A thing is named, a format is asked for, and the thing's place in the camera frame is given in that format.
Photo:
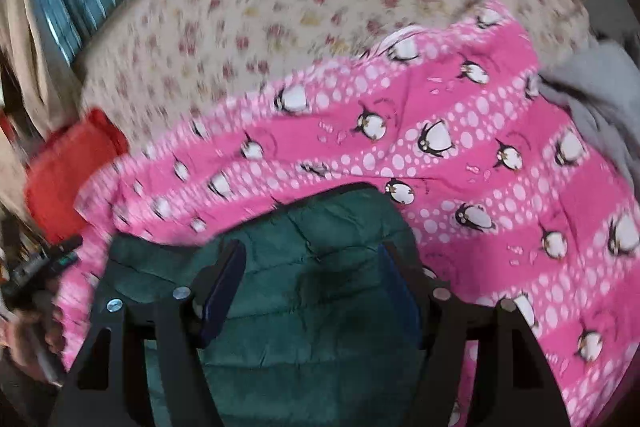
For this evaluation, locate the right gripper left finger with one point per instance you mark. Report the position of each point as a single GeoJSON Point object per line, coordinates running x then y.
{"type": "Point", "coordinates": [107, 384]}

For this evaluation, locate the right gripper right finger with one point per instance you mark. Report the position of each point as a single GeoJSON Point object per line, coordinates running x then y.
{"type": "Point", "coordinates": [513, 384]}

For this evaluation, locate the dark green puffer jacket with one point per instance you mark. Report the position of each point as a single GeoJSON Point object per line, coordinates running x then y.
{"type": "Point", "coordinates": [311, 338]}

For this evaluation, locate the left hand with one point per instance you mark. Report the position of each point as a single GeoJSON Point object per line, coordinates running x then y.
{"type": "Point", "coordinates": [34, 338]}

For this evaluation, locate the red ruffled pillow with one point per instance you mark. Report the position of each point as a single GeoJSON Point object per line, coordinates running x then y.
{"type": "Point", "coordinates": [67, 160]}

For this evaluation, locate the beige curtain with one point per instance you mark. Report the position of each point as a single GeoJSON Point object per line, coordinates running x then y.
{"type": "Point", "coordinates": [49, 86]}

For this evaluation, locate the pink penguin blanket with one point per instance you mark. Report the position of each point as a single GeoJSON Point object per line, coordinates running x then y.
{"type": "Point", "coordinates": [504, 197]}

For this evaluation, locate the grey cloth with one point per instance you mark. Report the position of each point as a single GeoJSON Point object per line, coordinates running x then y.
{"type": "Point", "coordinates": [599, 88]}

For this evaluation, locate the floral bed sheet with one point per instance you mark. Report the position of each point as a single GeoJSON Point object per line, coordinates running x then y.
{"type": "Point", "coordinates": [155, 62]}

